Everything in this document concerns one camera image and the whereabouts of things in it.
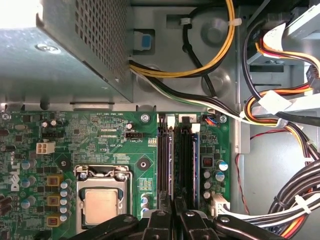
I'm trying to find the metal optical drive cage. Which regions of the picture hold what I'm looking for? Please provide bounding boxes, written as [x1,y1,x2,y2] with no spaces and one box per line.
[246,0,320,113]

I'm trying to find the motherboard RAM slot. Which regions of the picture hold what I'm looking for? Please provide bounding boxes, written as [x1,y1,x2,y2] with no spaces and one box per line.
[166,113,175,198]
[156,112,168,201]

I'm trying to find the white board power connector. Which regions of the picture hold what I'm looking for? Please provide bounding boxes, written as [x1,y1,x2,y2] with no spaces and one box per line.
[210,192,231,218]

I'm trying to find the green Dell motherboard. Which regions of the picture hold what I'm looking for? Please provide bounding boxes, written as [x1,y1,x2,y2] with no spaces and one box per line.
[0,110,232,240]

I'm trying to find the white green black cable bundle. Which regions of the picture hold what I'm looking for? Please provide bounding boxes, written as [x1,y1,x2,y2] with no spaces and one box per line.
[127,57,251,124]

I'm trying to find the grey power supply unit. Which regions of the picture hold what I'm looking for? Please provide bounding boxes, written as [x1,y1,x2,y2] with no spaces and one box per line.
[0,0,135,104]

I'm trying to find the metal socket cover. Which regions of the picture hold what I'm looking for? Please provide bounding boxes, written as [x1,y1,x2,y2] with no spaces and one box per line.
[76,172,132,231]

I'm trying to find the white four pin socket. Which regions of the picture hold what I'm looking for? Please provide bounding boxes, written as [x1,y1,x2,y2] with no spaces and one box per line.
[35,141,56,156]

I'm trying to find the dark green RAM stick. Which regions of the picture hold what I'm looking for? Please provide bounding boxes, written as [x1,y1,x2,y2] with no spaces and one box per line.
[172,124,182,201]

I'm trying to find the black open PC case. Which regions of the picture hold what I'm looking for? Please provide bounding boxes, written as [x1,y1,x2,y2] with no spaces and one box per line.
[0,0,320,240]

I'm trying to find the CPU socket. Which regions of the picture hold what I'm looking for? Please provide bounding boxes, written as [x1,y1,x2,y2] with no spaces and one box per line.
[73,164,134,232]

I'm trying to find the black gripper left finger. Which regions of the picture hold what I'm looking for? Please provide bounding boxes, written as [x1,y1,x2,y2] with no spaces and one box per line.
[66,191,174,240]

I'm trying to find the black power cable bundle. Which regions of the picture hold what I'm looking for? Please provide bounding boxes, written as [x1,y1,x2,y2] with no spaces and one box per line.
[216,159,320,240]

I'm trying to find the silver CPU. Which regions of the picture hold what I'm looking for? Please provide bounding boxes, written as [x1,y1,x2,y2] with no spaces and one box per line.
[84,188,120,219]

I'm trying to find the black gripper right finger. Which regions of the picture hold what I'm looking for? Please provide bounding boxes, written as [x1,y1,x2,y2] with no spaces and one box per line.
[174,196,286,240]

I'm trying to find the red black twisted wire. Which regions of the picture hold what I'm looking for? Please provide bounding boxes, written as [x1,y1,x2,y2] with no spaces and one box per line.
[234,128,285,215]

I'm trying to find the thin black cable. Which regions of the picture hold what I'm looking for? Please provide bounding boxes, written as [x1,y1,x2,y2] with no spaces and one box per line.
[180,17,219,99]

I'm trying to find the blue plastic case latch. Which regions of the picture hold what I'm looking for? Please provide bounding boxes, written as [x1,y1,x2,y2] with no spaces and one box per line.
[133,29,156,53]

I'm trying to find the red yellow black power wires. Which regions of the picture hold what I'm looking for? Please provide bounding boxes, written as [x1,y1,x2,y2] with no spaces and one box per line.
[243,14,320,161]

